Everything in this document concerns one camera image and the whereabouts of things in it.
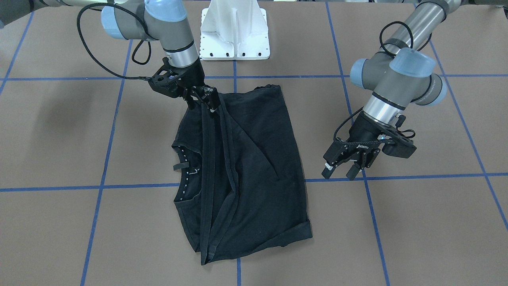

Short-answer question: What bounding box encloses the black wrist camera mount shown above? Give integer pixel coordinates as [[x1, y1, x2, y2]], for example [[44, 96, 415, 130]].
[[379, 114, 417, 158], [148, 57, 184, 99]]

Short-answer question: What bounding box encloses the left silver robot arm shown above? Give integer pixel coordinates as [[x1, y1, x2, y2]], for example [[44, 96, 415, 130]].
[[321, 0, 507, 180]]

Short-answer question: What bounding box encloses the black graphic t-shirt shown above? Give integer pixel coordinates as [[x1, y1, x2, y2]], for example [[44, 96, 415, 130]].
[[172, 85, 313, 265]]

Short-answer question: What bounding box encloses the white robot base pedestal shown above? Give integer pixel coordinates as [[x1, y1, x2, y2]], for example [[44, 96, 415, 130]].
[[198, 0, 271, 60]]

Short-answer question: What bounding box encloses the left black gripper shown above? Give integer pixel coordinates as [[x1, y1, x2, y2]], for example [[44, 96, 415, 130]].
[[321, 112, 388, 181]]

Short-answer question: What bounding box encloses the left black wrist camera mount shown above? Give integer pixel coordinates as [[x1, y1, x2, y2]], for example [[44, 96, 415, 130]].
[[379, 114, 417, 158]]

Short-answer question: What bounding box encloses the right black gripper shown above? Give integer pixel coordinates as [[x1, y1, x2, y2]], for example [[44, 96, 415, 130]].
[[179, 62, 221, 114]]

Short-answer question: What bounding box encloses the black braided cable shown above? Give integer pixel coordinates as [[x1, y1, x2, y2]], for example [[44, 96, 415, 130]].
[[76, 2, 159, 81], [333, 21, 433, 150]]

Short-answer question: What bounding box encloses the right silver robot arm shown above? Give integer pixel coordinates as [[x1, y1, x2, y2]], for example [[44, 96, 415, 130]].
[[42, 0, 221, 112]]

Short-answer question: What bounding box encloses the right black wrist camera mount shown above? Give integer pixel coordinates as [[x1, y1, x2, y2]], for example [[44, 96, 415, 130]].
[[148, 57, 184, 99]]

